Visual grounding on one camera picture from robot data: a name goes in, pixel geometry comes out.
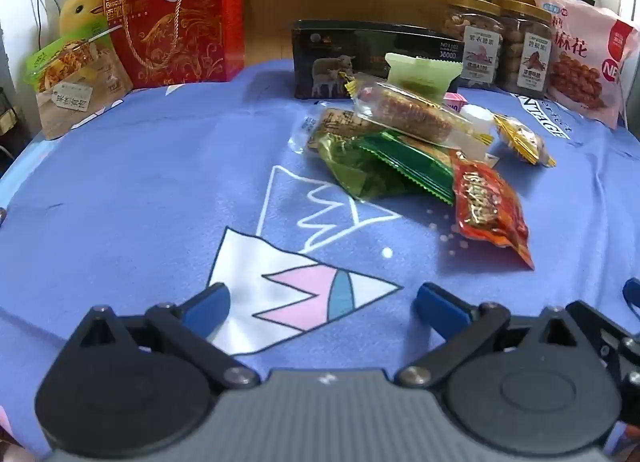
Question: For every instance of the gold-wrapped snack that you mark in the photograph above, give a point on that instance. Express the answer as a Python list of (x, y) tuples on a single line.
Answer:
[(522, 140)]

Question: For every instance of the red biscuit box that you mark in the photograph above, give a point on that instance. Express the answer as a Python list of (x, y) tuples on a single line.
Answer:
[(200, 32)]

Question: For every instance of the small pink packet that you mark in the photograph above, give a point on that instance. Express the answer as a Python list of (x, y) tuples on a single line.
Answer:
[(456, 102)]

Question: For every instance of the blue printed cloth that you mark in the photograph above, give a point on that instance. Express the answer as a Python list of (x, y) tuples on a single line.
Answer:
[(150, 167)]

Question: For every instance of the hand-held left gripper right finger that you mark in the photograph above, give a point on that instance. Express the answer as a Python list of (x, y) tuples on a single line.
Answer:
[(440, 307)]

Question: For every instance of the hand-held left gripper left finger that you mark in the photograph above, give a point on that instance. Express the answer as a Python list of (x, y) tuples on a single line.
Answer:
[(207, 304)]

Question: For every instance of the pink twisted dough bag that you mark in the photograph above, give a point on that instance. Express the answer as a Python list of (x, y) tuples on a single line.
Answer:
[(590, 67)]

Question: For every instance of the clear nut jar gold lid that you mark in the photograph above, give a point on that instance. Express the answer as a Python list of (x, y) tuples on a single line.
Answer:
[(525, 37), (472, 32)]

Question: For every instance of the small white packet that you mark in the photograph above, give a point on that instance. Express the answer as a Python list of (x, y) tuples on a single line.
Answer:
[(477, 115)]

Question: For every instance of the green serrated-edge packet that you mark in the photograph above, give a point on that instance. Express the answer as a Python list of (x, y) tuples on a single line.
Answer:
[(420, 167)]

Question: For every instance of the black box with sheep picture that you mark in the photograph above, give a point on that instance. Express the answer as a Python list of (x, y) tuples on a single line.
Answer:
[(320, 47)]

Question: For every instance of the pale green pastry packet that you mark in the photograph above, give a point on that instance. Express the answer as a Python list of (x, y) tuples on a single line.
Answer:
[(417, 75)]

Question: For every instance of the yellow plush chick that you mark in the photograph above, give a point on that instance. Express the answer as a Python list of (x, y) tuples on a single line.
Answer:
[(82, 7)]

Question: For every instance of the clear-wrapped biscuit packet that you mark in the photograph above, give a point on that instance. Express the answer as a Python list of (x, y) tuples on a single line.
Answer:
[(330, 125)]

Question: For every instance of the clear-wrapped round cake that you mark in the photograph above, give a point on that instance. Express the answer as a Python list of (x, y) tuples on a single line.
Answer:
[(410, 112)]

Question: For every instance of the olive green snack packet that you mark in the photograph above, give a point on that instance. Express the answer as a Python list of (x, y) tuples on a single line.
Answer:
[(350, 167)]

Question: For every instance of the red snack packet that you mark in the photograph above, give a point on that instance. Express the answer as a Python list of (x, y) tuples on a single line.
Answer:
[(487, 202)]

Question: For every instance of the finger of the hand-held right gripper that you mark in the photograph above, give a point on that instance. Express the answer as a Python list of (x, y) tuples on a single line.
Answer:
[(607, 324), (632, 294)]

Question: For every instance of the kraft paper snack bag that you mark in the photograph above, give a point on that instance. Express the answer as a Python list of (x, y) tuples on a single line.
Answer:
[(75, 102)]

